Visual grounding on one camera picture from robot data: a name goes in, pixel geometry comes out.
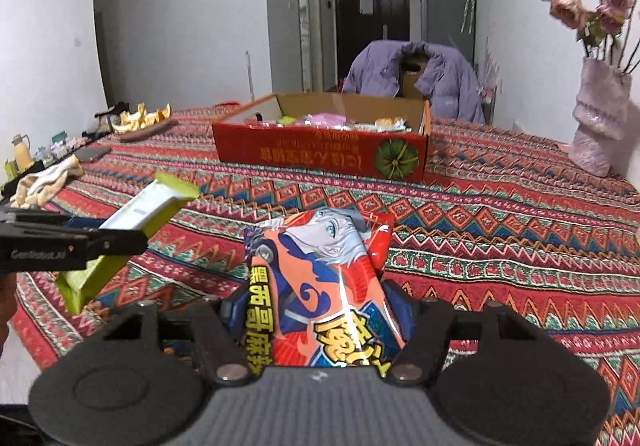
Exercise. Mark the grey refrigerator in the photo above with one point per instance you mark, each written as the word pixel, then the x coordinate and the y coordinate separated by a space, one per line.
pixel 447 10

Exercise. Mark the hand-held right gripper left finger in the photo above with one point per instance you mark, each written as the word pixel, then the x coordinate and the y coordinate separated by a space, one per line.
pixel 234 311

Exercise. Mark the red cartoon snack packet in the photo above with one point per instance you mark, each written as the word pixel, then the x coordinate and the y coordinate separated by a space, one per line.
pixel 325 276

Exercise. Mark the folded pale umbrella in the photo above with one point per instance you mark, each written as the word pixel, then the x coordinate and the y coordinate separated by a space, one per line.
pixel 467 0

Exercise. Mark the dark smartphone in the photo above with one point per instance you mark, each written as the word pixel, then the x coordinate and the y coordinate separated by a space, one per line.
pixel 92 153

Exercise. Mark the beige thermos bottle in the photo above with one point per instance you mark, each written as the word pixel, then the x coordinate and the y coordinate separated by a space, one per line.
pixel 22 153

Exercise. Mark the purple puffer jacket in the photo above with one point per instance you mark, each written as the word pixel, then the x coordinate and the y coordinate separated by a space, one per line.
pixel 450 80

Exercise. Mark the pink snack packet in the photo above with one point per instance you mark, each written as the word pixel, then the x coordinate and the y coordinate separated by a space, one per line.
pixel 325 118

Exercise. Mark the black cloth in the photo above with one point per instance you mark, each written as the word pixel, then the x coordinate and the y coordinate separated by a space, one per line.
pixel 112 109

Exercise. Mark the green snack packet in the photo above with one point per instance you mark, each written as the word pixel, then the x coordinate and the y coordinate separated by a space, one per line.
pixel 160 198
pixel 289 119

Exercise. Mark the cream cloth gloves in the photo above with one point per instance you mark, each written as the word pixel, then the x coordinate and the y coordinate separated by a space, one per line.
pixel 47 181

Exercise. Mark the wooden plate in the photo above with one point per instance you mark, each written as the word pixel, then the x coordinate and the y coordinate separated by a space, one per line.
pixel 150 130

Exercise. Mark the white orange snack packet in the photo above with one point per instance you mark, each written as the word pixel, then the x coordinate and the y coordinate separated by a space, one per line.
pixel 389 124

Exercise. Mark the white paper notice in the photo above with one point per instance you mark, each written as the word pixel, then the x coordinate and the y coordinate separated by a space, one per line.
pixel 366 5

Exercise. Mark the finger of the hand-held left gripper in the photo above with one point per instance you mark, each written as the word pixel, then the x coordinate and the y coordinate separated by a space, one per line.
pixel 30 217
pixel 117 242

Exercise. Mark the dark entrance door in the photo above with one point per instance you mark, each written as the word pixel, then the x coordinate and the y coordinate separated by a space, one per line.
pixel 370 30

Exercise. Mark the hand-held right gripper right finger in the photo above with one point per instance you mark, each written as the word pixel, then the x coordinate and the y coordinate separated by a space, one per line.
pixel 402 311

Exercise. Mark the person's left hand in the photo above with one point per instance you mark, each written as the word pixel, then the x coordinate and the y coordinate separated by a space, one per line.
pixel 6 311

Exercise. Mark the small green box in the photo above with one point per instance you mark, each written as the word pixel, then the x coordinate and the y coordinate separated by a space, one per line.
pixel 60 136

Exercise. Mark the white interior door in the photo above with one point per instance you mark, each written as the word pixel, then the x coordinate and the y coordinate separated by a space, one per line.
pixel 309 25

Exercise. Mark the red cardboard box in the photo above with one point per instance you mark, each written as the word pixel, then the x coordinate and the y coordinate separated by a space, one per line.
pixel 320 150

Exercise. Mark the pale dried grass bunch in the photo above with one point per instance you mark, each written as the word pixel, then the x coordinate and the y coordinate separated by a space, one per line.
pixel 489 65

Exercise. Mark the pink ribbed vase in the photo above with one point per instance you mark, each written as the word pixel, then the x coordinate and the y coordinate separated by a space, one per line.
pixel 600 120

